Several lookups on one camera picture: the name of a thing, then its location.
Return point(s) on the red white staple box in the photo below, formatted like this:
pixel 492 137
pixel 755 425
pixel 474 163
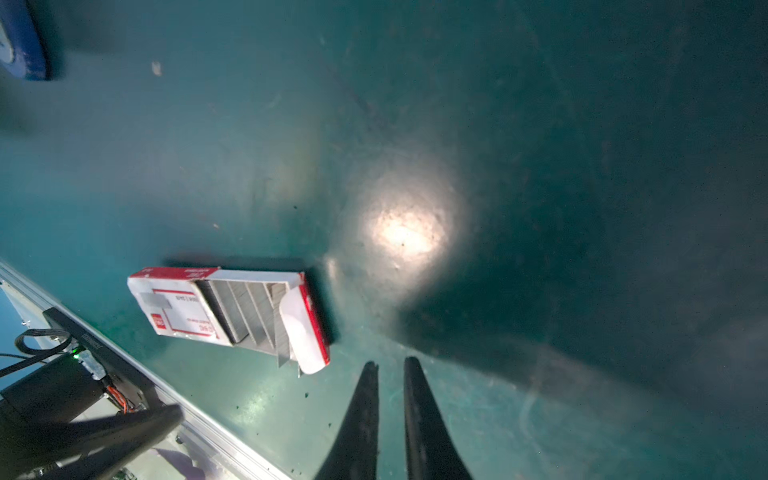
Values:
pixel 264 311

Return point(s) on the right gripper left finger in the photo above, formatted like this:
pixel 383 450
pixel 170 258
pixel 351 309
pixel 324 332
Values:
pixel 354 452

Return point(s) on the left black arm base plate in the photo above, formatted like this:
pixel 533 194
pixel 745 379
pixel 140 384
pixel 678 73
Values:
pixel 106 365

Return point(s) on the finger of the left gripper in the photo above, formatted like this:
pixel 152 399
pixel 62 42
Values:
pixel 99 447

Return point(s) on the aluminium front rail bed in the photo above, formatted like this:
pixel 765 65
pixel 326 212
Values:
pixel 198 429

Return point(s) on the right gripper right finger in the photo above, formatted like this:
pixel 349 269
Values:
pixel 430 452

